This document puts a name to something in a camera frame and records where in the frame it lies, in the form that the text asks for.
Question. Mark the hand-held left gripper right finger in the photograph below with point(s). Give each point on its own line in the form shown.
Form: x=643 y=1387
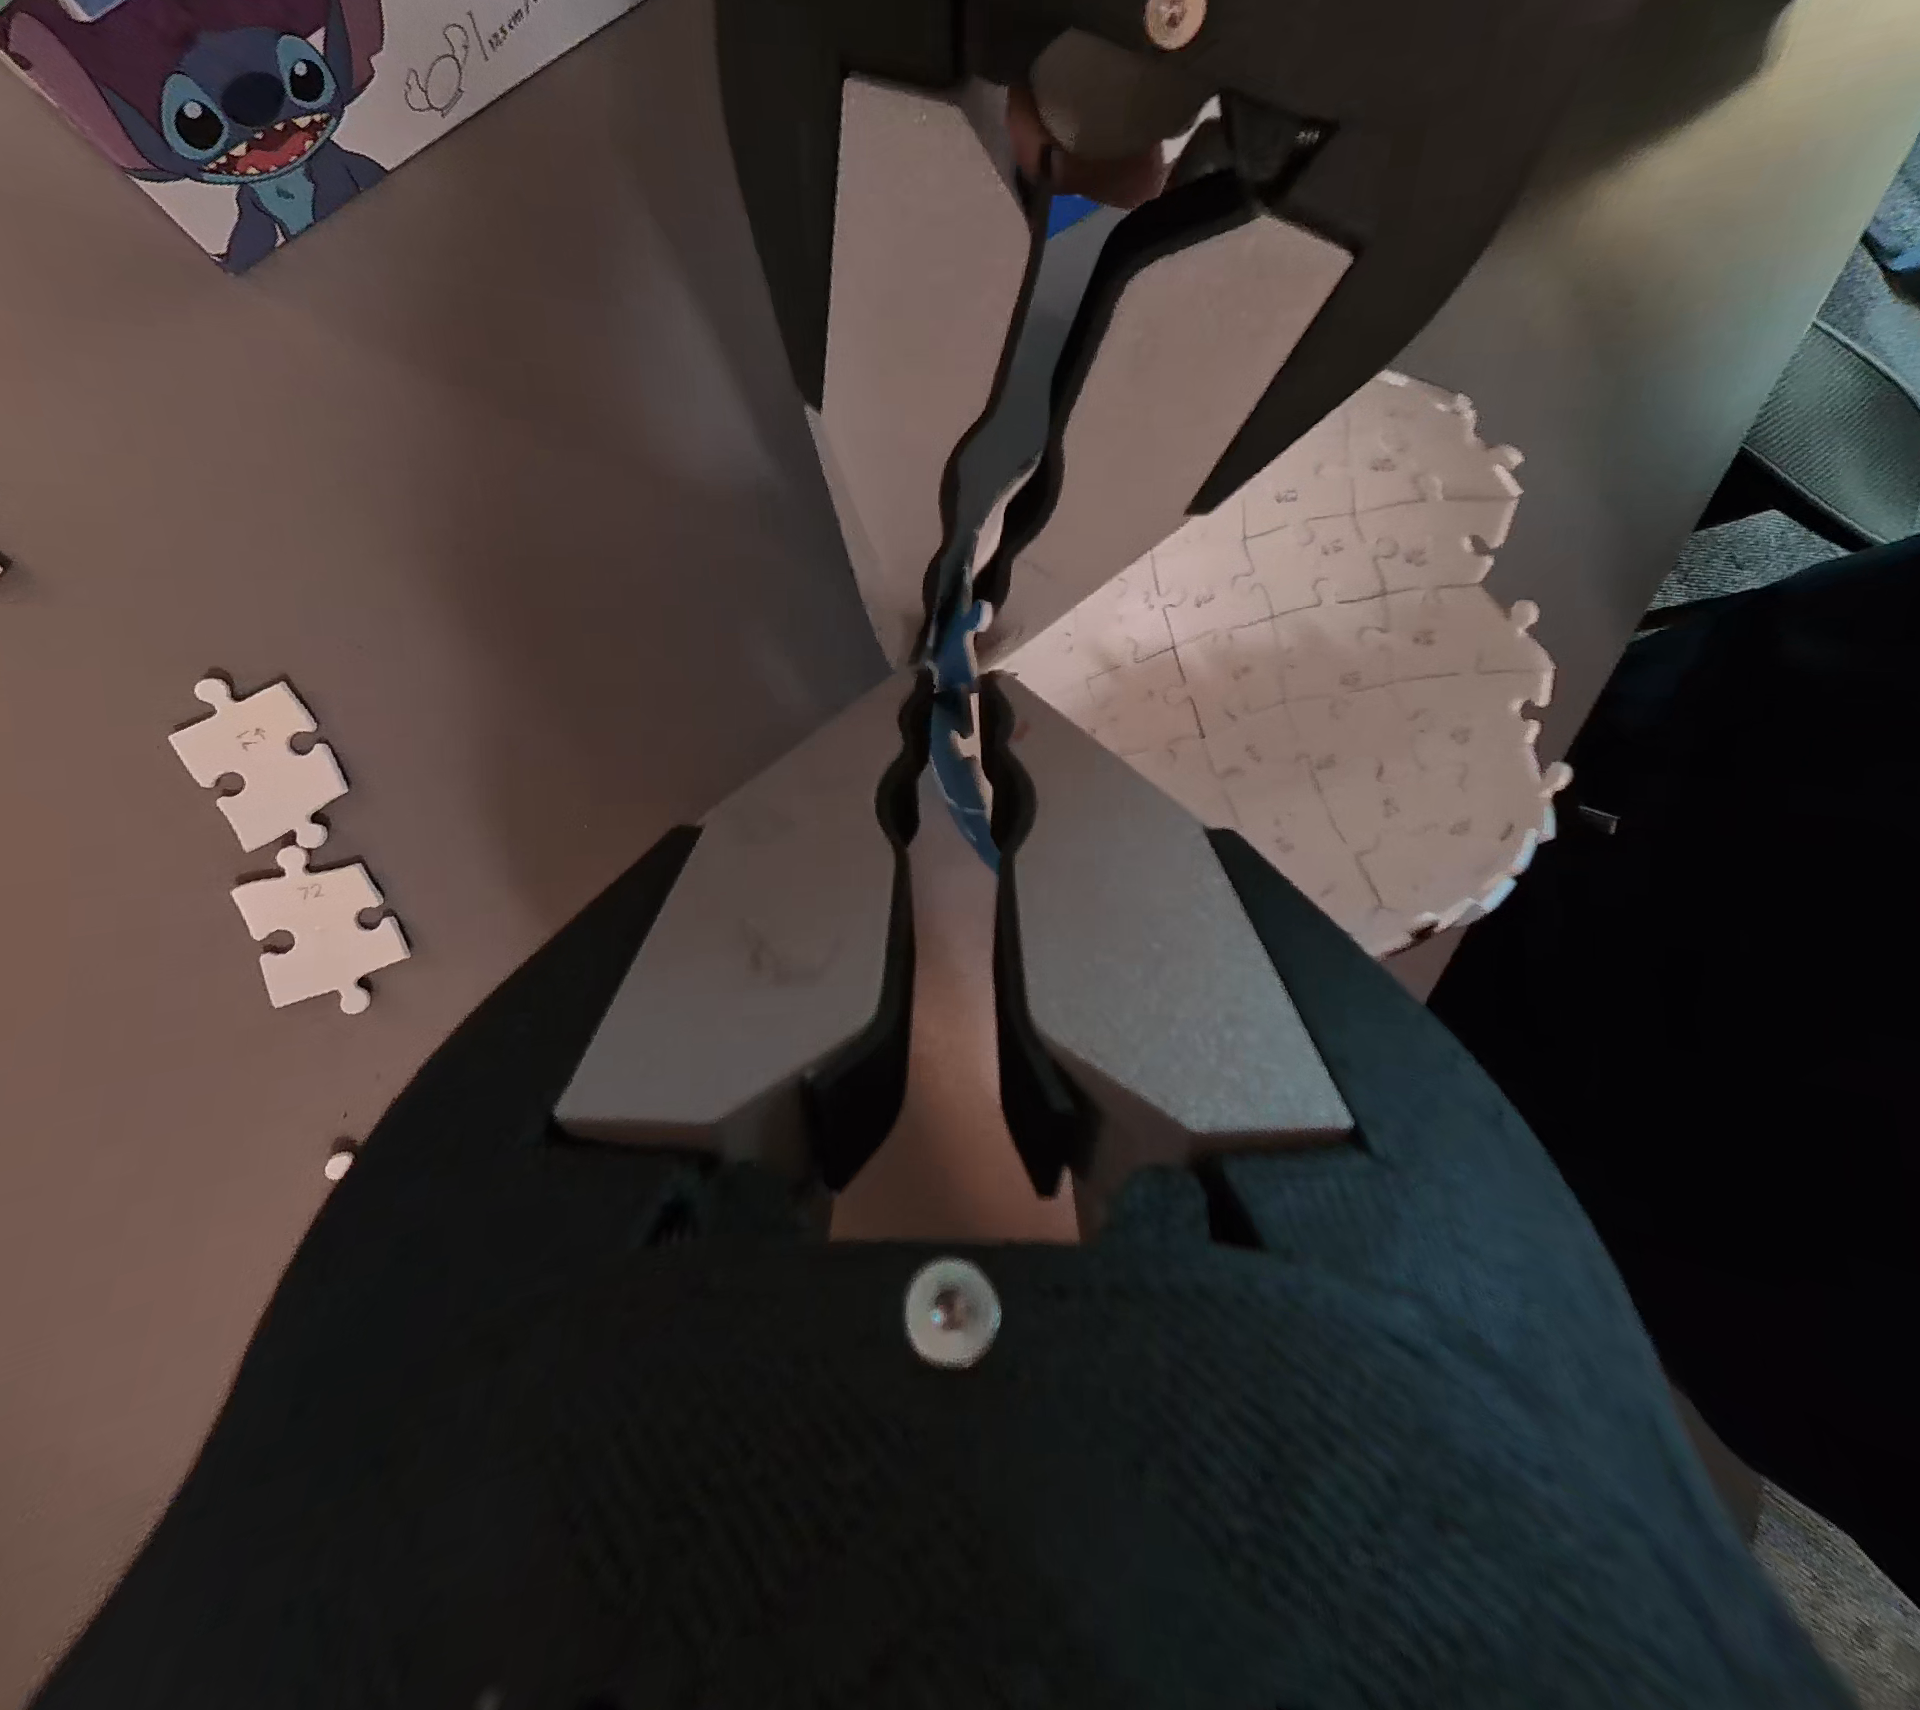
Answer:
x=1170 y=975

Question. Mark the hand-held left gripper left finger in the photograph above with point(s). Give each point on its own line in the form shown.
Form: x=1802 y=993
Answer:
x=750 y=961

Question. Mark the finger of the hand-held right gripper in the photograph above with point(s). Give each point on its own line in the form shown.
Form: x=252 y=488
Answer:
x=1200 y=360
x=915 y=285

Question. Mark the blue puzzle ball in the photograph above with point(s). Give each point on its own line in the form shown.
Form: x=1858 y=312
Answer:
x=1320 y=721

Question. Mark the printed puzzle box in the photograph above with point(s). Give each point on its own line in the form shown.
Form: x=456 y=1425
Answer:
x=300 y=14

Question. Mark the person's right hand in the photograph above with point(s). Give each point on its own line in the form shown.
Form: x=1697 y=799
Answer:
x=1110 y=183

